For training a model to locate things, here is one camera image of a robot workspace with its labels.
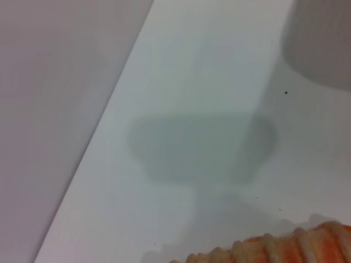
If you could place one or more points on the orange striped bread toy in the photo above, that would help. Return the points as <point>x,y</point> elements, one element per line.
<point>288,249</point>

